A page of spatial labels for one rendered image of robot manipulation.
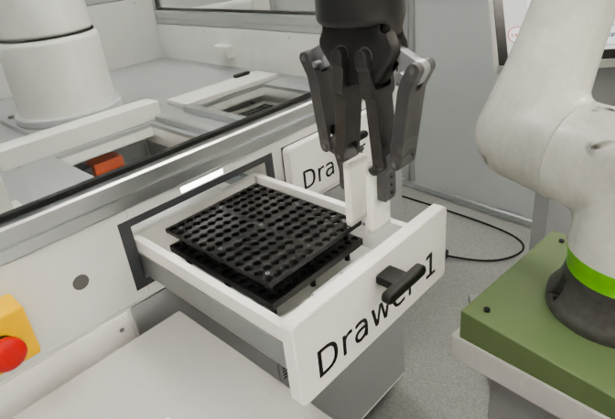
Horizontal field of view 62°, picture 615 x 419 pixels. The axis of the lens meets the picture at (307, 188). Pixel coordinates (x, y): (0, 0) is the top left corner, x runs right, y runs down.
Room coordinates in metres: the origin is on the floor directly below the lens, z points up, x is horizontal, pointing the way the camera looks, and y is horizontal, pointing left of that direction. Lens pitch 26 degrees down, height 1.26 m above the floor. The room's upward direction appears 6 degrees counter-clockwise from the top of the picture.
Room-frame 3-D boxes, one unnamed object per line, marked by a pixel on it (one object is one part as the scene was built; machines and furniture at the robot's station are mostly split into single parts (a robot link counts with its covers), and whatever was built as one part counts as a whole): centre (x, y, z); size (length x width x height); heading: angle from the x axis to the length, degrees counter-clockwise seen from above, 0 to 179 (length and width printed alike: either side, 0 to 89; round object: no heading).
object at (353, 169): (0.45, -0.05, 1.03); 0.03 x 0.01 x 0.07; 134
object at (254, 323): (0.63, 0.08, 0.86); 0.40 x 0.26 x 0.06; 44
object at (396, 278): (0.46, -0.09, 0.91); 0.07 x 0.04 x 0.01; 134
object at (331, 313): (0.48, -0.07, 0.87); 0.29 x 0.02 x 0.11; 134
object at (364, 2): (0.44, -0.06, 1.18); 0.08 x 0.07 x 0.09; 44
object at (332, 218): (0.62, 0.07, 0.87); 0.22 x 0.18 x 0.06; 44
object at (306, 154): (0.93, -0.07, 0.87); 0.29 x 0.02 x 0.11; 134
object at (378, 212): (0.43, -0.07, 1.03); 0.03 x 0.01 x 0.07; 134
